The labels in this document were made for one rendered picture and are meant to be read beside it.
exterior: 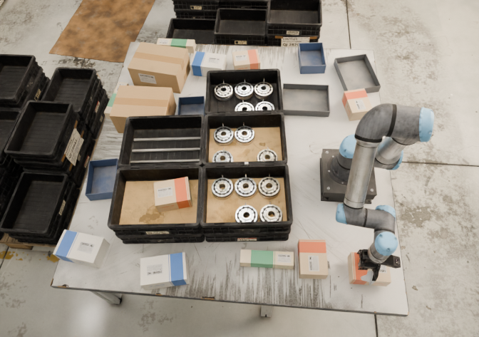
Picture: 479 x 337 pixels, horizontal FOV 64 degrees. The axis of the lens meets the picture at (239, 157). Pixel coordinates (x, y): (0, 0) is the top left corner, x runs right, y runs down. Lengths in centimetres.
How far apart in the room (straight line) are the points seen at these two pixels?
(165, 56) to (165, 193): 93
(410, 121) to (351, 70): 118
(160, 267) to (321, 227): 78
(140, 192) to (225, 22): 184
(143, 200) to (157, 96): 61
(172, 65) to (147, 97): 27
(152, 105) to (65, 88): 110
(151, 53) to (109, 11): 192
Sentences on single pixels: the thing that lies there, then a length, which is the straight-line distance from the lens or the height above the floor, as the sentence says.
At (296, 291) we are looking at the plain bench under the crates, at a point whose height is 70.
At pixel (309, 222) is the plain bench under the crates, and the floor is 70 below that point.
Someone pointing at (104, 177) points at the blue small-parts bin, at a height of 70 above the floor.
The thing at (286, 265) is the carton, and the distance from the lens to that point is 179.
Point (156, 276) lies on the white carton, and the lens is 178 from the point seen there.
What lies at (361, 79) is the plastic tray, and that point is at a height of 70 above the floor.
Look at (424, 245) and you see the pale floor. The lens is 283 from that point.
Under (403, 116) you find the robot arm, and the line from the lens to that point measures 140.
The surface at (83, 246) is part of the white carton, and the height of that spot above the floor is 79.
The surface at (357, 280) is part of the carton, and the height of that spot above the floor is 79.
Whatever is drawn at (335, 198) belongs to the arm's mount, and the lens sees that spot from 196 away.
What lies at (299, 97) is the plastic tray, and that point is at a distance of 232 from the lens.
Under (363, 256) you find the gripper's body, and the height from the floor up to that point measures 97.
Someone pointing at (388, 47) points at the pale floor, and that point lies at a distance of 382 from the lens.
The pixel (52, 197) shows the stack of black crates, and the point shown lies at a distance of 276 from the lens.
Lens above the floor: 247
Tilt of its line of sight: 59 degrees down
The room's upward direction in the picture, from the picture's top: 4 degrees counter-clockwise
